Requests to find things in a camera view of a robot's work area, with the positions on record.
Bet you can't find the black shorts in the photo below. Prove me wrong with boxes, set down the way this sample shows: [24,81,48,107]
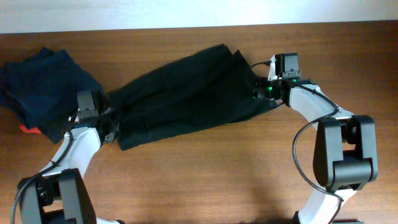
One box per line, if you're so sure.
[109,44,278,151]

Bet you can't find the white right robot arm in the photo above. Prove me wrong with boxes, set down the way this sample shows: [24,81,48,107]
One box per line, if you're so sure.
[250,78,378,224]

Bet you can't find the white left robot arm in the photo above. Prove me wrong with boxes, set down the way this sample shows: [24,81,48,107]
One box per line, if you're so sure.
[10,109,116,224]

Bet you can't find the folded black garment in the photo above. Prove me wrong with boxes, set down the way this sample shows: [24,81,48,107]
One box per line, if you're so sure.
[38,111,78,144]

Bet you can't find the folded red garment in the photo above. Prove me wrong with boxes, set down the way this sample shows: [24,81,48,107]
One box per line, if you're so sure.
[19,124,42,134]

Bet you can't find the folded navy blue garment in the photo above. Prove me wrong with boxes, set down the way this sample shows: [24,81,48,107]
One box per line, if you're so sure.
[1,48,104,129]

